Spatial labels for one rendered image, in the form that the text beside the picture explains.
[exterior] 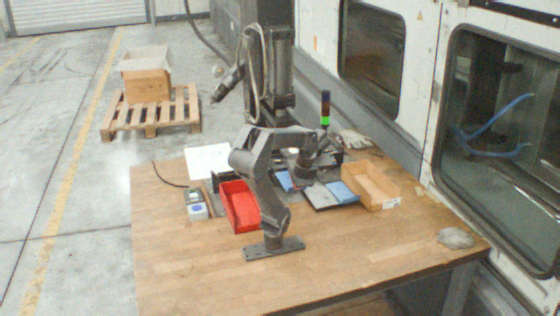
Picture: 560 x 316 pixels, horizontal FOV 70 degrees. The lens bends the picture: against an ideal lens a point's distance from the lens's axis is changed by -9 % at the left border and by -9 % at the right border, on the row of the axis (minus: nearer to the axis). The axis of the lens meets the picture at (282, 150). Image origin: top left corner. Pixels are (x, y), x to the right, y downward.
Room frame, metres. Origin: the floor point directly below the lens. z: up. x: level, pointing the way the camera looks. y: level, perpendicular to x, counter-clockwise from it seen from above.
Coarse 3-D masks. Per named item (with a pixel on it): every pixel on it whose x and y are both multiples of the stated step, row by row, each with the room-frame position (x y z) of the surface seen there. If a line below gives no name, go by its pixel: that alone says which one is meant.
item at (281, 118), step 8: (264, 104) 1.66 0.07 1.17; (264, 112) 1.58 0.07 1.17; (272, 112) 1.57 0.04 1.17; (280, 112) 1.50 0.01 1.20; (288, 112) 1.54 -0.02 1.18; (272, 120) 1.48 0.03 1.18; (280, 120) 1.46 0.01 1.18; (288, 120) 1.46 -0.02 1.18; (296, 120) 1.55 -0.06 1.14; (272, 128) 1.47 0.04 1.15
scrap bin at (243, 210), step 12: (240, 180) 1.42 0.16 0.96; (228, 192) 1.40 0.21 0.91; (240, 192) 1.42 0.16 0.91; (228, 204) 1.34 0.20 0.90; (240, 204) 1.34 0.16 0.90; (252, 204) 1.34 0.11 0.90; (228, 216) 1.25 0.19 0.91; (240, 216) 1.26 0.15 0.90; (252, 216) 1.26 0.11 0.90; (240, 228) 1.17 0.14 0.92; (252, 228) 1.18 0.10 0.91
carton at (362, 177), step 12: (348, 168) 1.52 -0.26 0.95; (360, 168) 1.54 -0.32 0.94; (372, 168) 1.50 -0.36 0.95; (348, 180) 1.45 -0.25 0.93; (360, 180) 1.49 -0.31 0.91; (372, 180) 1.49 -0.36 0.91; (384, 180) 1.41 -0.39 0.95; (360, 192) 1.35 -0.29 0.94; (372, 192) 1.40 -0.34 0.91; (384, 192) 1.40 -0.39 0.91; (396, 192) 1.33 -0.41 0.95; (372, 204) 1.28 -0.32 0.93; (384, 204) 1.30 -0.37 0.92; (396, 204) 1.31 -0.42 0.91
